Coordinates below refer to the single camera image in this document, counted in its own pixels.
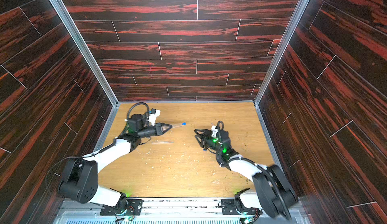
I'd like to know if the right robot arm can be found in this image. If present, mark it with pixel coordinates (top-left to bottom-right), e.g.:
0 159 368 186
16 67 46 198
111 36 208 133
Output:
194 121 298 224

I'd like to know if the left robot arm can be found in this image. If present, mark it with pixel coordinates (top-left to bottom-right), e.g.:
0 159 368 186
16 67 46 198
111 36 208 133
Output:
58 103 173 214

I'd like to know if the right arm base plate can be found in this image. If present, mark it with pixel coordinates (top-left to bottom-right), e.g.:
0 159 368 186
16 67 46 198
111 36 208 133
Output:
218 198 263 216

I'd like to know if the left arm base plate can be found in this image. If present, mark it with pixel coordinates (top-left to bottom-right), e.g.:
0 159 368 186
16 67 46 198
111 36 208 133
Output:
100 198 143 217

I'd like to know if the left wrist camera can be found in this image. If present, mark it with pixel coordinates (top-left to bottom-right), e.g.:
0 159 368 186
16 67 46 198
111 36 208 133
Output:
149 108 161 126

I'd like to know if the clear test tube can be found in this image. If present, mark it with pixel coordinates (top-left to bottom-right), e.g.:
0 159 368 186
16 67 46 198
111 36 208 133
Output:
151 141 174 144
172 123 183 128

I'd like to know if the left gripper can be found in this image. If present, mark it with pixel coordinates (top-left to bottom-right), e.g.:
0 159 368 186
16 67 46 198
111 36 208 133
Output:
136 124 172 140

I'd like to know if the aluminium front rail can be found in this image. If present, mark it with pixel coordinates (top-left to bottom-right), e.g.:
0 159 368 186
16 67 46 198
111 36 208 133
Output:
54 197 311 224

